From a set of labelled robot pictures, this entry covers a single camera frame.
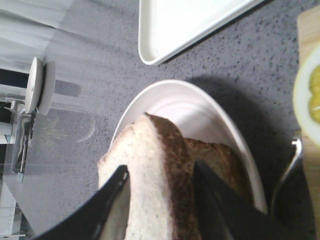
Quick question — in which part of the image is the wooden cutting board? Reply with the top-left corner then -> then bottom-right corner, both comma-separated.
297,6 -> 320,240

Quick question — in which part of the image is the white round plate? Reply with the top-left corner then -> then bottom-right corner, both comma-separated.
110,80 -> 267,213

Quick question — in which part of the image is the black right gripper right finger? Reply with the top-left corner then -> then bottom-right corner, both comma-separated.
192,160 -> 309,240

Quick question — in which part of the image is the white bear tray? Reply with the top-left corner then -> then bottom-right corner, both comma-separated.
138,0 -> 260,65

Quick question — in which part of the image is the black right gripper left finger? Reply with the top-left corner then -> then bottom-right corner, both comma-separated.
34,165 -> 129,240

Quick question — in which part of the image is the white round stand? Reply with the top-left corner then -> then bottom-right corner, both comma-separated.
25,56 -> 56,116

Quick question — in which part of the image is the grey curtain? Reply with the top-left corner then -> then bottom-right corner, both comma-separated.
0,0 -> 73,73

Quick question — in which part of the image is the lemon slice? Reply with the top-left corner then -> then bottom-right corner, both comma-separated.
293,46 -> 320,145

